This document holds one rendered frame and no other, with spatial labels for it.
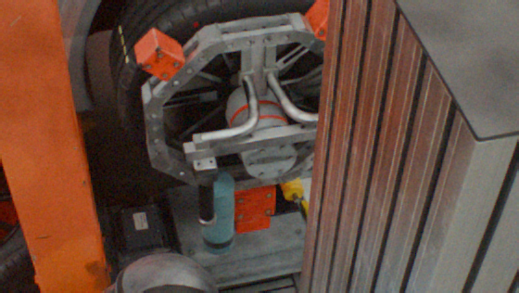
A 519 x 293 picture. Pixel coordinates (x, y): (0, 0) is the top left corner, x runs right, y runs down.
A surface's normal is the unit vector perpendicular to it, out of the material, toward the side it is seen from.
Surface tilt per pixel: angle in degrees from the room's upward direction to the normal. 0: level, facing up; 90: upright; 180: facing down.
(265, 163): 90
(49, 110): 90
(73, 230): 90
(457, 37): 0
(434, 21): 0
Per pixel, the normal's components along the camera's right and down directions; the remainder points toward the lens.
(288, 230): 0.02, -0.67
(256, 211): 0.25, 0.72
